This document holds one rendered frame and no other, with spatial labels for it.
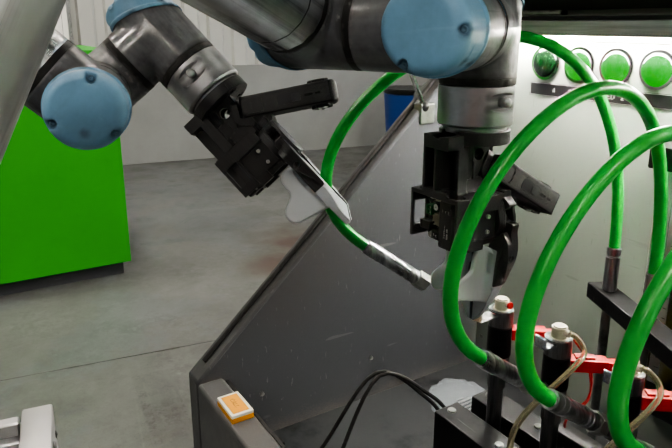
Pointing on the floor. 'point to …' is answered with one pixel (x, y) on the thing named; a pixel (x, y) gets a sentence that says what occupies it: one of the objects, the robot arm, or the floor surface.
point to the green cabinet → (59, 209)
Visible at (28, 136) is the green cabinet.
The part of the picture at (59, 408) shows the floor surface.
